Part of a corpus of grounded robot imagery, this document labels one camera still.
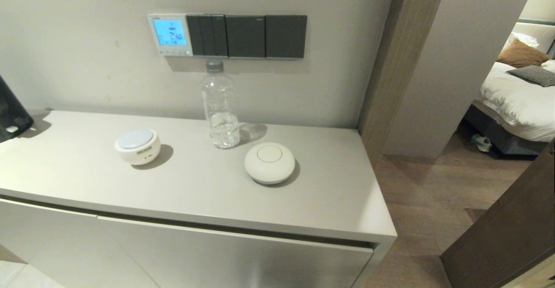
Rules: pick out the white wall thermostat panel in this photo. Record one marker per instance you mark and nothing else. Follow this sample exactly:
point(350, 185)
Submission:
point(170, 32)

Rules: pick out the white round puck device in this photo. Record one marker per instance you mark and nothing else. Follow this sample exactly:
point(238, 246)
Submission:
point(269, 164)

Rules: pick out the clear plastic water bottle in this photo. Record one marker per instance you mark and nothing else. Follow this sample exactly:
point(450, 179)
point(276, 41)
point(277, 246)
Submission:
point(221, 106)

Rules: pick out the grey cabinet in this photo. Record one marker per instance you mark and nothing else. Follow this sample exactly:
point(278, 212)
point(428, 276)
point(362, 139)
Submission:
point(217, 220)

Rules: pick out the grey cabinet door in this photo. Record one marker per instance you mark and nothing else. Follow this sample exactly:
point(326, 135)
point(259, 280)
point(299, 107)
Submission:
point(65, 244)
point(260, 262)

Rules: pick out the white round device grey lid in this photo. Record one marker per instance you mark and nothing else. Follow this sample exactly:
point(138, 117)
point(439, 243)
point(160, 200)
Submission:
point(138, 149)

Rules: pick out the light shoe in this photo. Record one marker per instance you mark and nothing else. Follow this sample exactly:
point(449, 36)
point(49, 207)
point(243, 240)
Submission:
point(482, 143)

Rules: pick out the dark bed base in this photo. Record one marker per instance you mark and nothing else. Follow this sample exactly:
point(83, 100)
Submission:
point(503, 140)

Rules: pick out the bed with white duvet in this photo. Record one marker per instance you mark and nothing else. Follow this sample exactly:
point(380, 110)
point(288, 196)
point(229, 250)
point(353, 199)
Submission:
point(516, 101)

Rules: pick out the dark brown wooden door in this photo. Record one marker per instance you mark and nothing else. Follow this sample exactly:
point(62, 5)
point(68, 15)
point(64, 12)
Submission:
point(511, 236)

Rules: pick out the brown pillow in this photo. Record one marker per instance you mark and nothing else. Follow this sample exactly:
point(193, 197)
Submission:
point(522, 54)

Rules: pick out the black white checked pillow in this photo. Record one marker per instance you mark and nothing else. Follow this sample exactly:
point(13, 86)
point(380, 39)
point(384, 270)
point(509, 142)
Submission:
point(535, 75)

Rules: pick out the black device with white label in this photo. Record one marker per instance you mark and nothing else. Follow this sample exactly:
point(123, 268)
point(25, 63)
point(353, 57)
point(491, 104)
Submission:
point(11, 110)

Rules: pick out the beige padded headboard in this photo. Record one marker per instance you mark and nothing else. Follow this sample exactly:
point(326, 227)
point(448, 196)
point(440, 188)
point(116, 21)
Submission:
point(540, 30)

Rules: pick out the dark grey single wall switch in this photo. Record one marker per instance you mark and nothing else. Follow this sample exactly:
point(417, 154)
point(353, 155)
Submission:
point(245, 36)
point(286, 36)

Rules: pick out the dark grey triple wall switch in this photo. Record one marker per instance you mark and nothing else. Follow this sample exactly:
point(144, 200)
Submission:
point(207, 35)

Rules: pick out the brown wooden door frame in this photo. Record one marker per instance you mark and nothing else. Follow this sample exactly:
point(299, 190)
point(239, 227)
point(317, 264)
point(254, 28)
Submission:
point(399, 62)

